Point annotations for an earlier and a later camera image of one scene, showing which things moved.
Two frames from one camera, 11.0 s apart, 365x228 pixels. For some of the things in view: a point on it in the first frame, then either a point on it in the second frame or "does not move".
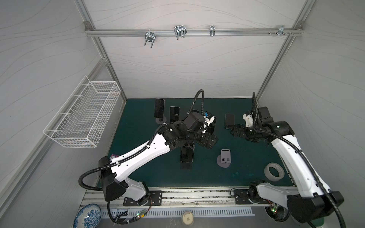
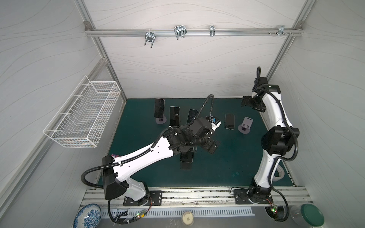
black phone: [174, 114] does not move
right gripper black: [241, 132] -> [249, 102]
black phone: [187, 152] does not move
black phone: [229, 121] does not move
